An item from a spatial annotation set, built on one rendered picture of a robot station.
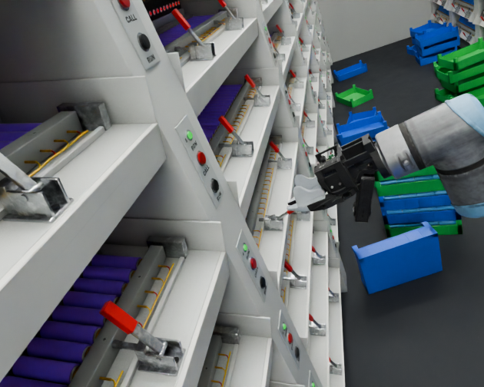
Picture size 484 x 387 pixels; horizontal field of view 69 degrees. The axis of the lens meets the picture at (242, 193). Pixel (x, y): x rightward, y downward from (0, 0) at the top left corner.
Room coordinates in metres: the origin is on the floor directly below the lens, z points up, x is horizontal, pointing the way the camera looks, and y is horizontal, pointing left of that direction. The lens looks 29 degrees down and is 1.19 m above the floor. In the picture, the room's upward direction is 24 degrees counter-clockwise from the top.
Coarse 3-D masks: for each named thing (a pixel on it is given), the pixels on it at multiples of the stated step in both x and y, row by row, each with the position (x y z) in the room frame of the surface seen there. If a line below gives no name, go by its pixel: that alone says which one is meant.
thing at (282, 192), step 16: (272, 128) 1.05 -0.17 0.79; (288, 128) 1.03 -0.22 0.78; (288, 144) 1.02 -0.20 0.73; (272, 176) 0.85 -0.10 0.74; (288, 176) 0.84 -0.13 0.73; (272, 192) 0.78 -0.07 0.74; (288, 192) 0.76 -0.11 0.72; (272, 208) 0.71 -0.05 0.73; (256, 224) 0.67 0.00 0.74; (288, 224) 0.68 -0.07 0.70; (256, 240) 0.61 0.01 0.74; (272, 240) 0.60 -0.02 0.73; (272, 256) 0.56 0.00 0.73; (272, 272) 0.47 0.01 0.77
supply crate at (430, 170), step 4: (424, 168) 1.11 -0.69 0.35; (428, 168) 1.10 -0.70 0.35; (432, 168) 1.10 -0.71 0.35; (376, 172) 1.21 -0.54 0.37; (416, 172) 1.13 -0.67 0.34; (420, 172) 1.12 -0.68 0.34; (424, 172) 1.11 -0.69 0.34; (428, 172) 1.11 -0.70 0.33; (432, 172) 1.10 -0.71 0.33; (436, 172) 1.09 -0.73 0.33; (376, 176) 1.21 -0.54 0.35; (380, 176) 1.20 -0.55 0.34; (392, 176) 1.18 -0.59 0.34; (404, 176) 1.15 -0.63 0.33; (408, 176) 1.14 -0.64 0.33; (412, 176) 1.14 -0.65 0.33; (416, 176) 1.13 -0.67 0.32; (376, 180) 1.21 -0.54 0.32; (380, 180) 1.20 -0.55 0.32
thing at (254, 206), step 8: (264, 160) 0.90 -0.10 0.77; (264, 168) 0.86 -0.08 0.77; (264, 176) 0.83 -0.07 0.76; (256, 184) 0.79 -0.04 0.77; (264, 184) 0.80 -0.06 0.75; (256, 192) 0.76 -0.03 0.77; (256, 200) 0.72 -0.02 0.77; (256, 208) 0.69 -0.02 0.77; (248, 216) 0.67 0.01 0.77; (256, 216) 0.68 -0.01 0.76; (248, 224) 0.64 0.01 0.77
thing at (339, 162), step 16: (336, 144) 0.61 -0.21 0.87; (352, 144) 0.58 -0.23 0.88; (368, 144) 0.54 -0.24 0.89; (320, 160) 0.60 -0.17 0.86; (336, 160) 0.56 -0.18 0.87; (352, 160) 0.55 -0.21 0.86; (368, 160) 0.54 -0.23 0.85; (320, 176) 0.56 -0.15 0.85; (336, 176) 0.55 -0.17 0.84; (352, 176) 0.56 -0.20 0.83; (384, 176) 0.52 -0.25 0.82; (336, 192) 0.55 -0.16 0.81; (352, 192) 0.54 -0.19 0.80
